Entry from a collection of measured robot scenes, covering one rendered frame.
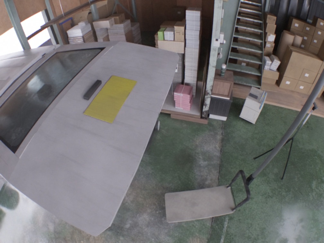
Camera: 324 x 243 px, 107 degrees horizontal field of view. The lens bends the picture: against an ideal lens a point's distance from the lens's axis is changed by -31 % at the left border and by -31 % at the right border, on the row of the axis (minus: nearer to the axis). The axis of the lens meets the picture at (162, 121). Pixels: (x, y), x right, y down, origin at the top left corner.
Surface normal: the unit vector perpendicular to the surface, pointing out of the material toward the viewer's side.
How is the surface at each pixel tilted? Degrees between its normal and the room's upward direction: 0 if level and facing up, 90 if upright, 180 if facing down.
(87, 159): 11
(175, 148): 0
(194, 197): 0
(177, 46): 90
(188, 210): 0
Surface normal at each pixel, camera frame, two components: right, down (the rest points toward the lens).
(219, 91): -0.26, 0.74
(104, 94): 0.11, -0.61
